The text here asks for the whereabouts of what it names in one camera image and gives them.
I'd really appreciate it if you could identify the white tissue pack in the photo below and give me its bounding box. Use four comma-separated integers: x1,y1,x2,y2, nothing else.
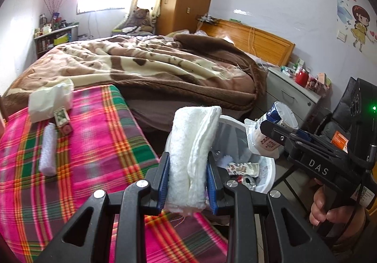
28,79,75,123

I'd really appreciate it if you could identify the grey bedside drawer cabinet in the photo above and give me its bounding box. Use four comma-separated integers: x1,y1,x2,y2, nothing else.
250,67,321,127

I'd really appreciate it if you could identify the patterned paper cup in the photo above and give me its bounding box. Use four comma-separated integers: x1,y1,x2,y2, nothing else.
226,162,259,177

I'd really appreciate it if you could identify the white foam net sleeve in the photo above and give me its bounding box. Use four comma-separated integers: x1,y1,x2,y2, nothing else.
38,123,57,177

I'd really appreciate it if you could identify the brown beige patterned blanket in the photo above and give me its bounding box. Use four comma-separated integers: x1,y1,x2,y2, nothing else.
2,34,266,114

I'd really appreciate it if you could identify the pink plaid table cloth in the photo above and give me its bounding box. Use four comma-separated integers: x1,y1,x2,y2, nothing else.
1,85,158,262

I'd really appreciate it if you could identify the person's right hand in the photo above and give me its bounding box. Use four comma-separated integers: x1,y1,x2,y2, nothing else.
309,179,366,242

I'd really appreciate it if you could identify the orange wooden headboard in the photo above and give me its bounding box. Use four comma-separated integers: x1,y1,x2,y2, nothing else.
201,20,295,66

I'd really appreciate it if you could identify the cluttered grey shelf unit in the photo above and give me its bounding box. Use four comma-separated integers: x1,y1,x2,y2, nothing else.
34,12,79,58

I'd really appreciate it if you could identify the dried branch decoration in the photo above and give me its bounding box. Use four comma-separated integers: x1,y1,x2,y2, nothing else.
43,0,63,16

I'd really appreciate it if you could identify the white yogurt cup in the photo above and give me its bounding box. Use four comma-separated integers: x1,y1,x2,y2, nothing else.
245,101,298,159

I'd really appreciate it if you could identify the red jar on cabinet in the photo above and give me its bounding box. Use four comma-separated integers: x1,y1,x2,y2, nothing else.
295,69,309,87

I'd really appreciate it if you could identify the clear plastic water bottle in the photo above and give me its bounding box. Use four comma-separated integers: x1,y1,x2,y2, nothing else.
236,174,256,191

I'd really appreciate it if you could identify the brown teddy bear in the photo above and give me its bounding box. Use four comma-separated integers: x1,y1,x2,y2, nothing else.
125,8,153,32

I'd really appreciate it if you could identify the small green white box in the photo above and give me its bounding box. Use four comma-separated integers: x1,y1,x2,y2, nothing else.
54,106,70,128

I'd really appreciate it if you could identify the white plastic trash bin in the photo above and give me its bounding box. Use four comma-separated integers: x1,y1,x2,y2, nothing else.
211,115,276,194

